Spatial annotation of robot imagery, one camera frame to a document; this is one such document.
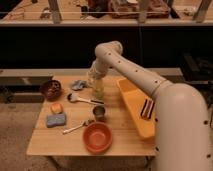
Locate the yellow plastic bin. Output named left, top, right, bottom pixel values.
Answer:
left=117, top=79, right=155, bottom=140

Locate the metal spoon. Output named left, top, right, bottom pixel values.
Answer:
left=62, top=120, right=94, bottom=135

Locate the blue sponge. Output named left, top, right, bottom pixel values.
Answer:
left=46, top=114, right=66, bottom=128

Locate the blue crumpled cloth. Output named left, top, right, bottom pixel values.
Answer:
left=71, top=80, right=88, bottom=91

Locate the dark purple bowl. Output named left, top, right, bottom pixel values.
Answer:
left=40, top=80, right=62, bottom=101

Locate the orange yellow toy fruit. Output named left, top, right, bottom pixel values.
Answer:
left=50, top=103, right=63, bottom=114

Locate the small metal cup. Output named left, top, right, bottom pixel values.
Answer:
left=93, top=106, right=105, bottom=122

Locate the orange bowl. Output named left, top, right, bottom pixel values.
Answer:
left=82, top=122, right=113, bottom=154

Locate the dark striped block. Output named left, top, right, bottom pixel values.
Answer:
left=140, top=99, right=154, bottom=120

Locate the light handled spatula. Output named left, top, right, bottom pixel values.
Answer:
left=67, top=93, right=103, bottom=105

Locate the wooden table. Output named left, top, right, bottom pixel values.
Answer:
left=27, top=76, right=155, bottom=156

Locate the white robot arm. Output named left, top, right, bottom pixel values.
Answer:
left=89, top=41, right=213, bottom=171

